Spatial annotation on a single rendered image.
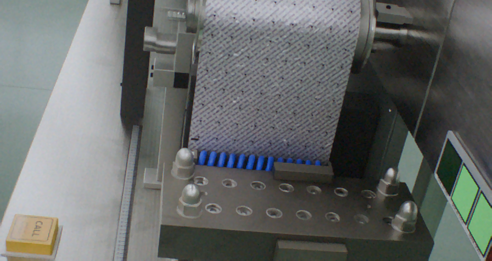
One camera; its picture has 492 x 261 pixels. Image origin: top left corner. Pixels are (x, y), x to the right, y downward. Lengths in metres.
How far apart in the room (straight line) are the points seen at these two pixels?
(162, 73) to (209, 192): 0.23
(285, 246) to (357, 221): 0.13
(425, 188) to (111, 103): 0.69
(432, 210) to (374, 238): 0.45
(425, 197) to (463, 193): 0.55
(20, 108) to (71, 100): 1.86
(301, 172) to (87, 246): 0.36
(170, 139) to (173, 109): 0.06
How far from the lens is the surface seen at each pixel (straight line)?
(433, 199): 1.41
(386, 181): 1.09
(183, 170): 1.02
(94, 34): 1.86
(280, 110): 1.07
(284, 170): 1.06
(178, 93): 1.14
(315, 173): 1.07
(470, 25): 0.90
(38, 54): 3.93
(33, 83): 3.59
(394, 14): 1.09
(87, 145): 1.35
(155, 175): 1.25
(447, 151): 0.91
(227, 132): 1.09
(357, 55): 1.07
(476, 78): 0.87
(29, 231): 1.09
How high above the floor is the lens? 1.60
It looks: 28 degrees down
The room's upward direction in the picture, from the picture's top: 10 degrees clockwise
